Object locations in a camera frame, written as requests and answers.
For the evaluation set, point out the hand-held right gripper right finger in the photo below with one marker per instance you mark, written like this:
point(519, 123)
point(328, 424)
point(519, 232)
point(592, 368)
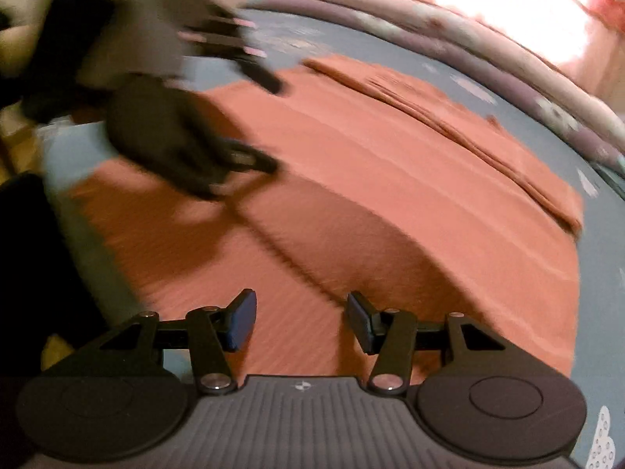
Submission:
point(359, 323)

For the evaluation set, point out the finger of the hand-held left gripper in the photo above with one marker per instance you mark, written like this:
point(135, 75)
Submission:
point(263, 77)
point(254, 160)

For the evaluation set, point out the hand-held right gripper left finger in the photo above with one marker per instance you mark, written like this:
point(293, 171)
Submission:
point(241, 323)

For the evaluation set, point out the orange knit sweater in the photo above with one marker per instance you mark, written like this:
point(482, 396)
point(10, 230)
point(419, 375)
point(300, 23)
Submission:
point(366, 180)

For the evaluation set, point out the folded pink floral quilt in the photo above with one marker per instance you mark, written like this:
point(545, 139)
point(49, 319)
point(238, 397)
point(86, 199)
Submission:
point(464, 34)

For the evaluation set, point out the person's dark clothing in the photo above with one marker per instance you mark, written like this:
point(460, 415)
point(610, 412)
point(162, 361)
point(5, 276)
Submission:
point(24, 278)

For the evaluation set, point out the blue floral bed sheet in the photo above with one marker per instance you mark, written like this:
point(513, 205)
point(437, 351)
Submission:
point(600, 303)

